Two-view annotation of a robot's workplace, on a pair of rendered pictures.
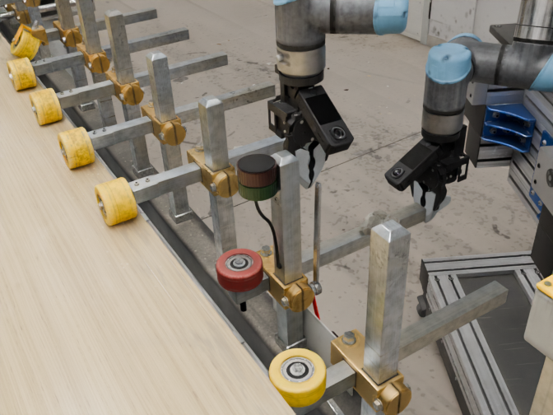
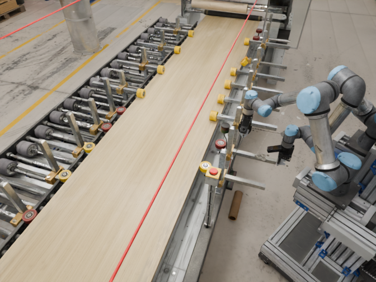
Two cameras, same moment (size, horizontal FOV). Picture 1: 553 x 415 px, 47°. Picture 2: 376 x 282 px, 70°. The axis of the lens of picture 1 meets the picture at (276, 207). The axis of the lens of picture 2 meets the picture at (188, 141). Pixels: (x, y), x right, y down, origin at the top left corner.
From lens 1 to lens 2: 1.15 m
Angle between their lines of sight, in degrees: 38
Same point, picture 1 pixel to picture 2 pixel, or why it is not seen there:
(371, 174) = not seen: hidden behind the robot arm
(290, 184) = (230, 133)
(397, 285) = (222, 161)
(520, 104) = not seen: hidden behind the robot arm
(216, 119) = (238, 111)
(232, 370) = (197, 158)
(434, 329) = (240, 181)
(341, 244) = (247, 154)
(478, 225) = not seen: hidden behind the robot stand
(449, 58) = (288, 129)
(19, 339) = (177, 129)
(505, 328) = (314, 220)
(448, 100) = (285, 139)
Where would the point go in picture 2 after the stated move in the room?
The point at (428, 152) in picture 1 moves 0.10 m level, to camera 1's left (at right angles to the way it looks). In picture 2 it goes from (278, 148) to (267, 140)
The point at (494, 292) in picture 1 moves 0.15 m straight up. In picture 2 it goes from (261, 186) to (266, 170)
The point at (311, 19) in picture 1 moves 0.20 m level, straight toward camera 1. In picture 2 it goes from (248, 104) to (224, 116)
